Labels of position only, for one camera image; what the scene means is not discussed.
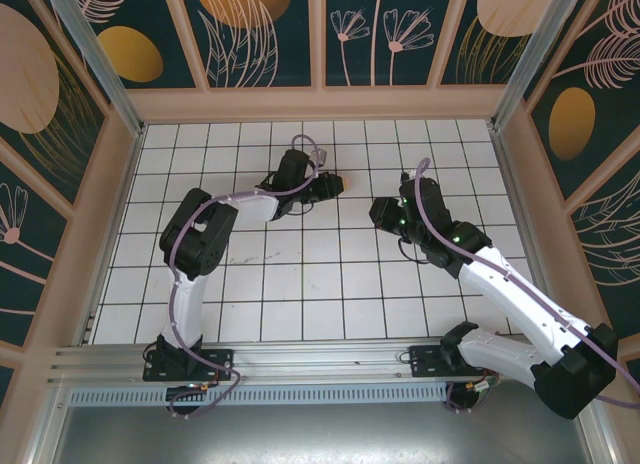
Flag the dark panel pink flowers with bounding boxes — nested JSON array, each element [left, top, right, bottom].
[[324, 0, 442, 89]]

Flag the dark panel orange oval feather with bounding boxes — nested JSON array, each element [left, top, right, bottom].
[[74, 0, 197, 90], [524, 0, 640, 201]]

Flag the dark panel orange circle leaves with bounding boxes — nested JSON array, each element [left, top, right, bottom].
[[179, 0, 321, 89]]

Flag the dark panel flower outline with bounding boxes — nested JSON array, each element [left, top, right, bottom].
[[0, 156, 69, 348], [569, 151, 640, 343]]

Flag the dark panel pink circle leaves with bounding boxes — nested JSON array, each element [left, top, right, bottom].
[[0, 0, 109, 208], [438, 0, 551, 86]]

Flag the grey metal sheet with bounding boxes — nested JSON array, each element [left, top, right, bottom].
[[29, 402, 616, 464]]

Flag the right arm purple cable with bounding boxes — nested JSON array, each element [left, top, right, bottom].
[[412, 157, 640, 408]]

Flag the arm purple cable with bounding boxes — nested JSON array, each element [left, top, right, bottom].
[[167, 133, 324, 420], [412, 157, 640, 408]]

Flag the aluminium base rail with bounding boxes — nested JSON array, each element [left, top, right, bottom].
[[47, 341, 594, 385]]

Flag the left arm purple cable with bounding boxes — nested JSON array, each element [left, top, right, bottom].
[[167, 133, 324, 420]]

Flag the aluminium corner post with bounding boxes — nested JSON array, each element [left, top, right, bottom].
[[489, 0, 594, 130], [39, 0, 146, 138]]

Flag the grey slotted cable duct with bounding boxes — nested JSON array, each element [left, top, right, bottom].
[[67, 386, 451, 406]]

